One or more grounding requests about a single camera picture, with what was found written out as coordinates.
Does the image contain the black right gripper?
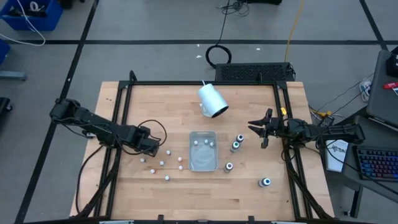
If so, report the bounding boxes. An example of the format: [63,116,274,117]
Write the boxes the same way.
[248,108,289,149]

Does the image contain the white plastic handled basket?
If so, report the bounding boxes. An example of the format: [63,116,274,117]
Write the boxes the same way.
[188,130,218,172]

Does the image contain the white cylindrical spot lamp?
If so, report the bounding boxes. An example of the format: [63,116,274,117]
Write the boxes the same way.
[198,80,230,119]

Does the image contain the black mesh computer case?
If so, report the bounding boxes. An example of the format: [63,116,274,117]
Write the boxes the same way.
[214,62,296,83]

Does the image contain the white printed paper sheet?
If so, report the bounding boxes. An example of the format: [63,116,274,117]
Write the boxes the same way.
[324,139,349,173]

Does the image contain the black flat box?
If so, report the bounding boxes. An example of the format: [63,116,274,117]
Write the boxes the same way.
[245,0,283,6]

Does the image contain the backlit black keyboard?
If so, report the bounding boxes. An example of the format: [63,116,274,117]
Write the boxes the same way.
[352,145,398,183]

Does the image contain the grey laptop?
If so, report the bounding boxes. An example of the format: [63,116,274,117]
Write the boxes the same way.
[366,49,398,128]

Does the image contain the dark side desk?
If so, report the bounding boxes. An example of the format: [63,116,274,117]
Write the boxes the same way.
[323,107,398,218]

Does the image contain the black chair base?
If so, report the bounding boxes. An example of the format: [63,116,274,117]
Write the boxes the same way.
[0,97,13,123]

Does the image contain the grey flat bar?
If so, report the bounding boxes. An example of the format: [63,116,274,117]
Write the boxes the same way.
[0,71,28,82]

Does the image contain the black device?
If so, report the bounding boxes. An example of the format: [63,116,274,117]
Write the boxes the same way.
[386,45,398,78]

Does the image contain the large blue storage bin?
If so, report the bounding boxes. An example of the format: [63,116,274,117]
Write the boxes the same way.
[0,0,64,32]

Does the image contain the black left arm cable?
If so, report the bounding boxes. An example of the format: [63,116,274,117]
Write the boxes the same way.
[119,119,168,156]

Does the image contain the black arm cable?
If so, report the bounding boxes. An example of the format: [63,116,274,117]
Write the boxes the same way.
[119,119,168,156]
[280,139,293,163]

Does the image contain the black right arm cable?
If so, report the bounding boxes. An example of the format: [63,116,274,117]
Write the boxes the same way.
[280,139,293,163]

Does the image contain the black aluminium rig frame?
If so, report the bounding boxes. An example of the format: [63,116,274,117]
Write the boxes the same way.
[70,70,335,224]

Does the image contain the black coiled hanging cable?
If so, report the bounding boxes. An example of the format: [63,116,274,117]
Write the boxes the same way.
[205,0,233,70]

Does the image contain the long black base cable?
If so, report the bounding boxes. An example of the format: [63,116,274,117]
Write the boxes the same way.
[75,144,105,215]

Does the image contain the yellow hanging cable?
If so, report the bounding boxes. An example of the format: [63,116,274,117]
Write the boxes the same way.
[284,0,306,63]

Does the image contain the black cable bundle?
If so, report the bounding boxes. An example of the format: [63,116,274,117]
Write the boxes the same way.
[220,0,250,17]

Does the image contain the white floor cable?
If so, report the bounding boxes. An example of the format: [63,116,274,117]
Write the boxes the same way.
[0,0,47,48]

